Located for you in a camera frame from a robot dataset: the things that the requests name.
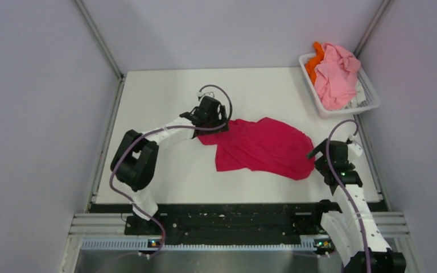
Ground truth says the magenta t-shirt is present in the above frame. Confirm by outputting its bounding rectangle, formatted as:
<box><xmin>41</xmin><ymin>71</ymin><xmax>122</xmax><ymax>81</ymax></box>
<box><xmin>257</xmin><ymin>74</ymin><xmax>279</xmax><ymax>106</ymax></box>
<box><xmin>198</xmin><ymin>117</ymin><xmax>314</xmax><ymax>180</ymax></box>

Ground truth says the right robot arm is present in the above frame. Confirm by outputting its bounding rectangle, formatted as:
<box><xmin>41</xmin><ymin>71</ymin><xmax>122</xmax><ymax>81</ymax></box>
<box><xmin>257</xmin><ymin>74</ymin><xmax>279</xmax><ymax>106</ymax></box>
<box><xmin>307</xmin><ymin>139</ymin><xmax>407</xmax><ymax>272</ymax></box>

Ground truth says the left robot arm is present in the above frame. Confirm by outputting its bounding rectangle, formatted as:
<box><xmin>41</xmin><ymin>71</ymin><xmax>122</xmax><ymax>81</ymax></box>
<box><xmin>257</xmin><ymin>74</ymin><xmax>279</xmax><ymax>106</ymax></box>
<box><xmin>109</xmin><ymin>96</ymin><xmax>233</xmax><ymax>239</ymax></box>

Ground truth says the white plastic basket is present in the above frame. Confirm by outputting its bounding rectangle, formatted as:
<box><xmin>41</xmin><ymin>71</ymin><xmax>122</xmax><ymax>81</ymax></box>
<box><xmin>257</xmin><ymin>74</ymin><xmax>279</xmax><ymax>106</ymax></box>
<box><xmin>298</xmin><ymin>53</ymin><xmax>381</xmax><ymax>119</ymax></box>

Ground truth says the light pink t-shirt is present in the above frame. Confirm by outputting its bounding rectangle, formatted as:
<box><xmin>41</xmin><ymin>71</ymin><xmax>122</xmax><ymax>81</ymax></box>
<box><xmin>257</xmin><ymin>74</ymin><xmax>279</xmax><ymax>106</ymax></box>
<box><xmin>314</xmin><ymin>43</ymin><xmax>361</xmax><ymax>111</ymax></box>

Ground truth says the orange t-shirt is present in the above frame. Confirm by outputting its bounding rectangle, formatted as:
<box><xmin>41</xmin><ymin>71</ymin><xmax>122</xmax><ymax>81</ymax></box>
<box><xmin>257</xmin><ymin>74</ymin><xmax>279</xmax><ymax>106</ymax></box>
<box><xmin>304</xmin><ymin>42</ymin><xmax>324</xmax><ymax>85</ymax></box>

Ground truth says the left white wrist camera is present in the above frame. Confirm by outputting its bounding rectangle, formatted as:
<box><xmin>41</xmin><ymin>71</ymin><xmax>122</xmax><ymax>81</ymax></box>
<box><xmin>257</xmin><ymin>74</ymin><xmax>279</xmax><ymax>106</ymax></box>
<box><xmin>196</xmin><ymin>90</ymin><xmax>215</xmax><ymax>101</ymax></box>

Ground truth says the grey slotted cable duct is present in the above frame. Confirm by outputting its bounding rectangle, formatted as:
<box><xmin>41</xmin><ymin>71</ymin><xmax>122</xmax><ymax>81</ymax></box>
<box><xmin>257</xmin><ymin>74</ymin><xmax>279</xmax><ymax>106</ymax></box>
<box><xmin>81</xmin><ymin>235</ymin><xmax>329</xmax><ymax>251</ymax></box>

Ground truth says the aluminium frame profile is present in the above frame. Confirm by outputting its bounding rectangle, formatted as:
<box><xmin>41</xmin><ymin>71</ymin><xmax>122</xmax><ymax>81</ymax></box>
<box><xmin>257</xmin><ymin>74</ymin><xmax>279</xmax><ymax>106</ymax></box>
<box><xmin>69</xmin><ymin>213</ymin><xmax>137</xmax><ymax>238</ymax></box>

